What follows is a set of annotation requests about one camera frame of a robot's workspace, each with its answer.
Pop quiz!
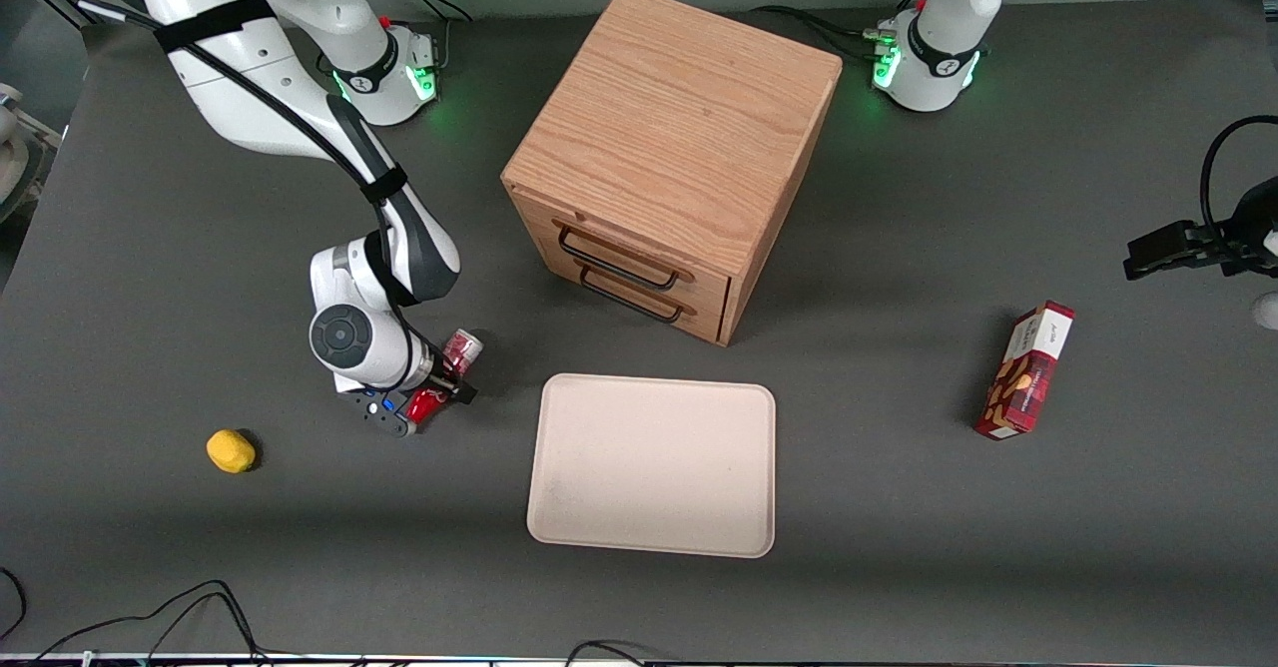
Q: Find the white grey equipment stand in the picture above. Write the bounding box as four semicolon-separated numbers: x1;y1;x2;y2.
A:
0;83;61;225

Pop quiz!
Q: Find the dark grey table mat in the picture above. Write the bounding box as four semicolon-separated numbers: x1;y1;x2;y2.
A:
0;0;1278;660

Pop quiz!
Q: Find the black cable at left arm base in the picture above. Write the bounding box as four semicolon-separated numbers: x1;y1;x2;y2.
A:
749;0;935;61

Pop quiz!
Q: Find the wooden drawer cabinet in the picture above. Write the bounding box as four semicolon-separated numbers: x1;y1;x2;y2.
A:
501;0;843;347

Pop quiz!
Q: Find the beige rectangular tray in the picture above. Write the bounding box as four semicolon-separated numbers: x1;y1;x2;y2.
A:
526;373;777;559

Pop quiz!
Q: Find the red cookie box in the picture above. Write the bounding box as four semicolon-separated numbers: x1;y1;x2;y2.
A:
974;301;1076;440

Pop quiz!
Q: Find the black cable along right arm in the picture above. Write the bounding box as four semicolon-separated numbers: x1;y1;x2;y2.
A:
55;0;440;388

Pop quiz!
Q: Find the red coke bottle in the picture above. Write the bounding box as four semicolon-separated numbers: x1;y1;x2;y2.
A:
404;329;486;425

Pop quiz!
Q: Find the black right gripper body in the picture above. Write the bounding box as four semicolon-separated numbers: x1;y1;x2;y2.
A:
414;345;462;398

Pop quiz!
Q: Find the black cable loop at left gripper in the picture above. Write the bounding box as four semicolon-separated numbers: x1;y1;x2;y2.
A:
1198;115;1278;241

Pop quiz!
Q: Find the yellow lemon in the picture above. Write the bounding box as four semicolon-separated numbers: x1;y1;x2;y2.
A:
207;429;258;474

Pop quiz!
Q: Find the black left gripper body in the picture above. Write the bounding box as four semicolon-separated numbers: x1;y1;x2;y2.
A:
1213;176;1278;279

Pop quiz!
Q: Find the thin black cable loop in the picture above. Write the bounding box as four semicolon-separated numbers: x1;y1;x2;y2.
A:
0;567;28;640

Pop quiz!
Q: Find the long black floor cable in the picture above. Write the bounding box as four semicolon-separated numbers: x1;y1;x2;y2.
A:
35;579;273;664

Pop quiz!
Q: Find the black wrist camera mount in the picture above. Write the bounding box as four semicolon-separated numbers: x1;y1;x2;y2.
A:
337;385;418;438

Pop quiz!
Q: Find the short black floor cable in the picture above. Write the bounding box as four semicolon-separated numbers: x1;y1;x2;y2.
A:
564;639;652;667

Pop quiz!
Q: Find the black drawer handle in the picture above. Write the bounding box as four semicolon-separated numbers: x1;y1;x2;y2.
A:
557;226;682;291
579;266;688;325

